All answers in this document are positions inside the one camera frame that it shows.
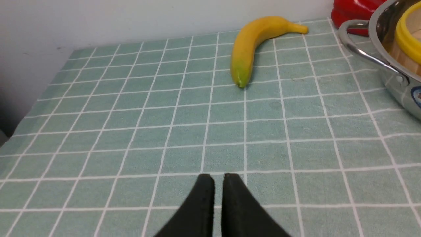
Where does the yellow banana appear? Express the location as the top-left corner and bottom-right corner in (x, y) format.
(230, 15), (309, 88)

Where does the stainless steel pot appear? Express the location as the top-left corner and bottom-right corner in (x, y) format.
(338, 0), (420, 119)

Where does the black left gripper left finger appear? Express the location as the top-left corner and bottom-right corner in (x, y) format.
(155, 174), (215, 237)

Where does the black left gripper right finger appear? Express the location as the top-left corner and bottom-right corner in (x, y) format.
(221, 173), (290, 237)

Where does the bamboo steamer basket yellow rim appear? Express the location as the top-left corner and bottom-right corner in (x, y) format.
(389, 1), (421, 76)

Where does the green checkered tablecloth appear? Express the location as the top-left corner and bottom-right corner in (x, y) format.
(1, 19), (420, 237)

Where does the red bell pepper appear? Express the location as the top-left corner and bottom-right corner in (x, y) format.
(331, 0), (385, 29)

